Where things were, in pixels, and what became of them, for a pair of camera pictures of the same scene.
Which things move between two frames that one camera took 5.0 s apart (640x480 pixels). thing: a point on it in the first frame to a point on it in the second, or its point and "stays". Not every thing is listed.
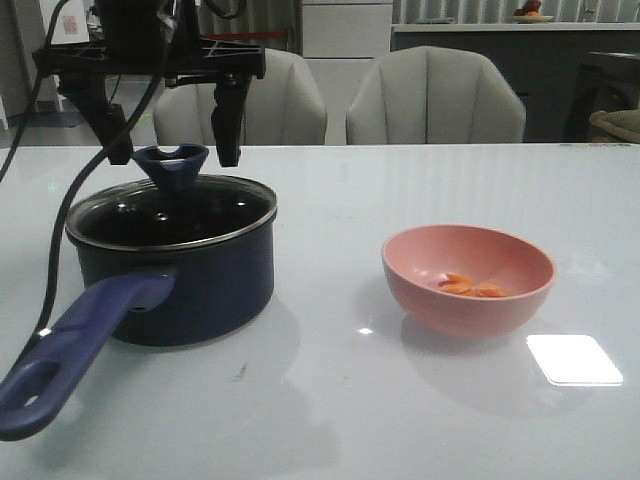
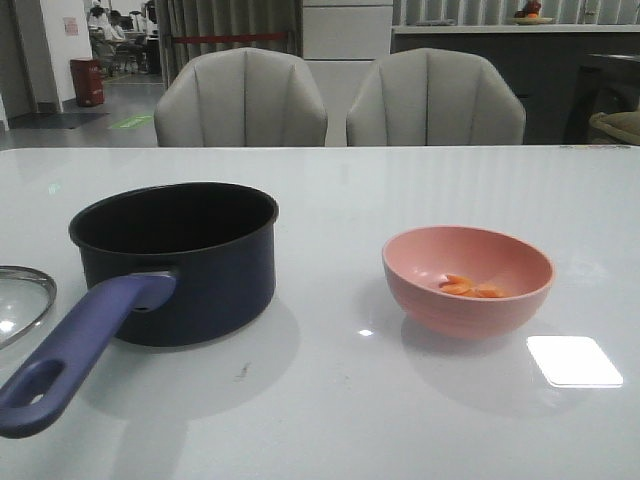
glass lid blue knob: x=172 y=174 to x=25 y=296
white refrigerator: x=341 y=41 stays
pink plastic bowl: x=415 y=261 stays
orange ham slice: x=456 y=283 stays
